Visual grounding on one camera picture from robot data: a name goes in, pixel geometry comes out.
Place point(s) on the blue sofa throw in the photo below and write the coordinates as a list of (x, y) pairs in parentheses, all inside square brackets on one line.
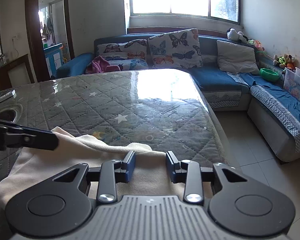
[(277, 95)]

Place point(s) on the brown door frame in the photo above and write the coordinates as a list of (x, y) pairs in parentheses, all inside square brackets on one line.
[(31, 30)]

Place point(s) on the dark wooden sideboard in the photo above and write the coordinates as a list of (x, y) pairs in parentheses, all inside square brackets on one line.
[(17, 75)]

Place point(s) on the grey remote control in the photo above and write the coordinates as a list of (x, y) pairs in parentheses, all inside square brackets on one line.
[(2, 98)]

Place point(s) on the brown and green plush toy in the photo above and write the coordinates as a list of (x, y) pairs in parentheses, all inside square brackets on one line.
[(283, 61)]

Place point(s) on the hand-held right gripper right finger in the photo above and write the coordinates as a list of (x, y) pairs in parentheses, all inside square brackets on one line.
[(171, 167)]

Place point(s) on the orange and green toy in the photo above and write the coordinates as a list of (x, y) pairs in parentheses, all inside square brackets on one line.
[(256, 45)]

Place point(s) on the cream sweatshirt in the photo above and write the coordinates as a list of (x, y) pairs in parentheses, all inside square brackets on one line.
[(65, 155)]

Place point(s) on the blue corner sofa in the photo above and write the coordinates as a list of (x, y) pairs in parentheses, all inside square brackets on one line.
[(215, 80)]

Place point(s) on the green bowl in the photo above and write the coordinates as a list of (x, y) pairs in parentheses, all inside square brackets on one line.
[(269, 74)]

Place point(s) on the blue and white cabinet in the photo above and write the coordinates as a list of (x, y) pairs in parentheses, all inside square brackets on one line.
[(53, 60)]

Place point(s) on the clear plastic storage box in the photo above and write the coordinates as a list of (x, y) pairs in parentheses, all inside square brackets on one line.
[(296, 85)]

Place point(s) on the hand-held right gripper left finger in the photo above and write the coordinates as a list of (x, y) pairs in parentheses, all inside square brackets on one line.
[(130, 167)]

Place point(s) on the hanging clothes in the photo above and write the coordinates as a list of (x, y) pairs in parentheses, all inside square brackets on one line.
[(47, 28)]

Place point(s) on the plain grey cushion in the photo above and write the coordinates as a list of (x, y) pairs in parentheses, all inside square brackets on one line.
[(236, 56)]

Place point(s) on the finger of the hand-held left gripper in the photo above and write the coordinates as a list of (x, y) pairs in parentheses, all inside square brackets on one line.
[(40, 138)]

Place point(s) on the large butterfly print cushion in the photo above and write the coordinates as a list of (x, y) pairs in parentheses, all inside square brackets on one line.
[(175, 48)]

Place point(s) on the pink crumpled cloth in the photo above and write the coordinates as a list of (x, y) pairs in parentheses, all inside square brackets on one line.
[(100, 65)]

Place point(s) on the panda plush toy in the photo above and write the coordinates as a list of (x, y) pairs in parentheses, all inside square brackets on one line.
[(235, 35)]

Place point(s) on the round dark table cooktop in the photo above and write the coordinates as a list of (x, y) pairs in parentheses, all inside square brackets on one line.
[(5, 115)]

